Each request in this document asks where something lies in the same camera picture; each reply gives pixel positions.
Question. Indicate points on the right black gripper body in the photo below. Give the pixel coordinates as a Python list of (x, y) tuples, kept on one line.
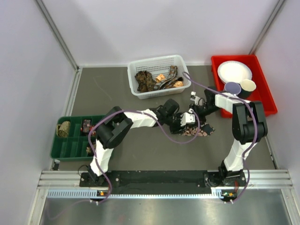
[(204, 110)]

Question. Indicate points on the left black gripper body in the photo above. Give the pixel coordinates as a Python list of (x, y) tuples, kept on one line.
[(174, 122)]

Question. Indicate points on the pink floral dark tie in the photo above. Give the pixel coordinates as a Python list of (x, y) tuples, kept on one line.
[(193, 130)]

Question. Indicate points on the white plastic basket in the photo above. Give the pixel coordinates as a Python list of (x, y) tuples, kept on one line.
[(156, 66)]

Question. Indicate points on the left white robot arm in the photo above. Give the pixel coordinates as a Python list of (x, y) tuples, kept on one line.
[(112, 129)]

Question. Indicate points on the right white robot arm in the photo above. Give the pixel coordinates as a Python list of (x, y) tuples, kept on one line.
[(249, 126)]

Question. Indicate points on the grey orange pattern tie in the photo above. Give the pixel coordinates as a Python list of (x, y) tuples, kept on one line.
[(168, 81)]

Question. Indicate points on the lilac paper cup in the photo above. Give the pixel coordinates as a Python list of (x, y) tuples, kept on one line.
[(232, 88)]

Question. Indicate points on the brown leaf pattern tie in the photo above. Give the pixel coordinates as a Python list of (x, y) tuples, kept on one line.
[(145, 81)]

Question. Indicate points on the white paper plates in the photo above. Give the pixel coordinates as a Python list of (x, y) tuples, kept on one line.
[(233, 71)]

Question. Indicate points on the black paper cup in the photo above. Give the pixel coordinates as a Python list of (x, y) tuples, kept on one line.
[(247, 88)]

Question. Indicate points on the red plastic bin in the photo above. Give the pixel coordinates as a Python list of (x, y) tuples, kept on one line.
[(262, 91)]

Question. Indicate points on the rolled red pattern tie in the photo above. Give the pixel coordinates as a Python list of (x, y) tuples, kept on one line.
[(93, 131)]

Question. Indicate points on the rolled purple floral tie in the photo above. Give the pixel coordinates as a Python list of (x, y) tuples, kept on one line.
[(86, 127)]

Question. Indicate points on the rolled brown floral tie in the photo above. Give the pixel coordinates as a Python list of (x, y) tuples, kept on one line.
[(89, 151)]

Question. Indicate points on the green divided organizer tray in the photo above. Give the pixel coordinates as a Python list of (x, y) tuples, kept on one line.
[(73, 148)]

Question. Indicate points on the rolled olive green tie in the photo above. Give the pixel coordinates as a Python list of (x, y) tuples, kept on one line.
[(62, 130)]

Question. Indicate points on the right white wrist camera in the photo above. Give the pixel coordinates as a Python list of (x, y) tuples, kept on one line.
[(198, 101)]

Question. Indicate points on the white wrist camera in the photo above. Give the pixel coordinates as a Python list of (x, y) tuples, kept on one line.
[(187, 118), (198, 101)]

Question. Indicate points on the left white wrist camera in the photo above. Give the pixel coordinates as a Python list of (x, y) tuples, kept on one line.
[(187, 118)]

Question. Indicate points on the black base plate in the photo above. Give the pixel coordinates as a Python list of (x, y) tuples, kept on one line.
[(161, 182)]

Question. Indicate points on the white slotted cable duct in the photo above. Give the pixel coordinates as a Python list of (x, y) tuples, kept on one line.
[(95, 194)]

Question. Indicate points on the aluminium frame rail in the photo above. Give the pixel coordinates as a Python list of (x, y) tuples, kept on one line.
[(258, 179)]

